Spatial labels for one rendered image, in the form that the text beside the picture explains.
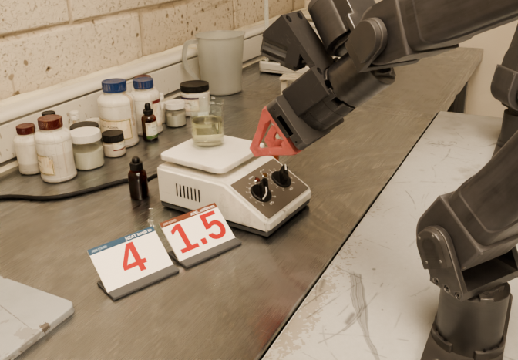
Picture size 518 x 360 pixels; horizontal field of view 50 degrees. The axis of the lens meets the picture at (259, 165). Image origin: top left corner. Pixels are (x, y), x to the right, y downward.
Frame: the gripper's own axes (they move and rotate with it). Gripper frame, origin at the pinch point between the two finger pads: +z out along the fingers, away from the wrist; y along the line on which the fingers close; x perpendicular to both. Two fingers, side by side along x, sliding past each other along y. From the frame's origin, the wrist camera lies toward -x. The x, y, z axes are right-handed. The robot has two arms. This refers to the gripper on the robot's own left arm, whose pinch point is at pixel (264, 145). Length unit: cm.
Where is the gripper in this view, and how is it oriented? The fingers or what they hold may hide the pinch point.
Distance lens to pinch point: 73.2
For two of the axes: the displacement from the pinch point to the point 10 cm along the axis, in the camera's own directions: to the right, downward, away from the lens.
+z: -6.2, 4.4, 6.5
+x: 5.5, 8.3, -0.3
